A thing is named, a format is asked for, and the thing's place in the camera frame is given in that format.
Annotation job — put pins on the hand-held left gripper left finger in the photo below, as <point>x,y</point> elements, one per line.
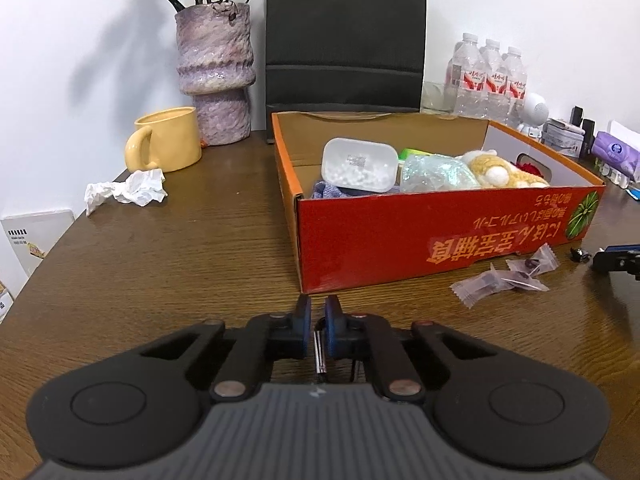
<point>302,330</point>

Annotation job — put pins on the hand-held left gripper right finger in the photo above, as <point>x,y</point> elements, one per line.
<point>330,330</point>

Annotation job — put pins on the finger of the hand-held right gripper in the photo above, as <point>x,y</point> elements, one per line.
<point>620,260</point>

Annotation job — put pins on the red cardboard box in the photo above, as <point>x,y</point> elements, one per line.
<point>400,240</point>

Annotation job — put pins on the yellow plush toy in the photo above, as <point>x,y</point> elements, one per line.
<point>492,170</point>

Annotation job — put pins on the translucent white plastic box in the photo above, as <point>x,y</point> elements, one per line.
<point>357,170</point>

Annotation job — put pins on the iridescent plastic bag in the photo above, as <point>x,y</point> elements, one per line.
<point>435,172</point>

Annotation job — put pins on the small green packet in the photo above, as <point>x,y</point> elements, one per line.
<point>412,152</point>

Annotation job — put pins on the small black clip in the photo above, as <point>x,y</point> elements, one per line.
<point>580,255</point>

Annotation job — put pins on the flat blue packet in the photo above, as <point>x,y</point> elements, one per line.
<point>634,189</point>

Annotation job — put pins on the row of small white vials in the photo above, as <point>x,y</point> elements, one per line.
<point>612,174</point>

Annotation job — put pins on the clear wrapped candy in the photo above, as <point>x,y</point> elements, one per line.
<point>532,260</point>
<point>475,287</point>
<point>522,282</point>

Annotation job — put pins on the purple tissue pack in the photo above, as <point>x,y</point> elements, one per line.
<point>617,152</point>

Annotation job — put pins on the small black block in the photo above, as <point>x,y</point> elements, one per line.
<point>578,115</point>
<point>589,135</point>

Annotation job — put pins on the small white grey box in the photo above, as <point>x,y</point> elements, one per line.
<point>562,137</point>

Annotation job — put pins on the white robot figurine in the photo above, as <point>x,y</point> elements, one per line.
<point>535,110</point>

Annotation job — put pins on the clear water bottle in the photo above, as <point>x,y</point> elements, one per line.
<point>495,62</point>
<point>515,90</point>
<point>470,75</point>

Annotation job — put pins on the crumpled white tissue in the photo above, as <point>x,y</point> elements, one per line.
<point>140,187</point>

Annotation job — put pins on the yellow mug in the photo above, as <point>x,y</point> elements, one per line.
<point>170,140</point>

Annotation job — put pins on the clear glass cup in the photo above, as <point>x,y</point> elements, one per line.
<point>435,97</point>

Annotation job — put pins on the purple ceramic vase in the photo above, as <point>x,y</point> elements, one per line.
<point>215,70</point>

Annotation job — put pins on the white booklet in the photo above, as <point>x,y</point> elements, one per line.
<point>35,240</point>

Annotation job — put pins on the black paper bag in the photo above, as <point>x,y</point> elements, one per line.
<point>345,35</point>

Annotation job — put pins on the yellow printed packet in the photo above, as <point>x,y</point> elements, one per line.
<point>4,302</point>

